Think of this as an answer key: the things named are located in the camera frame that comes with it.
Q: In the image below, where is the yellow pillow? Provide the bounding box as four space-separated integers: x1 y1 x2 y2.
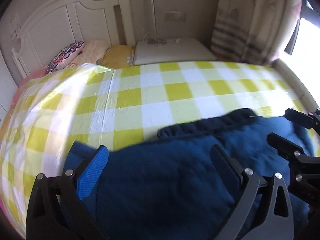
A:
100 44 135 69

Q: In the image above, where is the white wardrobe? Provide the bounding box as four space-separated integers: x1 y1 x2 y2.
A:
0 53 17 125

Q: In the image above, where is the white slim lamp pole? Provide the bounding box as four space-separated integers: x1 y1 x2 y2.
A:
150 0 157 42

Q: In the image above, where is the yellow checkered bed sheet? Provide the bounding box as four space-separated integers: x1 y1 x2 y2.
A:
1 61 305 236

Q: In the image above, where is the patterned curtain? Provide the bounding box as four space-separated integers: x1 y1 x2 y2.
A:
210 0 302 65

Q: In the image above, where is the blue quilted jacket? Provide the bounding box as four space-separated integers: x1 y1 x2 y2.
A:
62 107 316 240

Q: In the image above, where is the white wooden headboard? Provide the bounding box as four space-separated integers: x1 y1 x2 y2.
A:
11 0 136 77

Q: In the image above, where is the beige plush pillow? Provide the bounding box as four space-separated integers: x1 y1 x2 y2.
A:
70 40 109 67

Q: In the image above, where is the white bedside table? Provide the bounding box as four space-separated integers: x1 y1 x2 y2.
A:
133 38 217 66

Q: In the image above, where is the dark framed window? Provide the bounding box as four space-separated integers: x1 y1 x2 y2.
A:
285 0 320 63

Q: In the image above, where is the colourful patterned pillow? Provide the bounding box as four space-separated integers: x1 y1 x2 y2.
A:
46 41 85 75

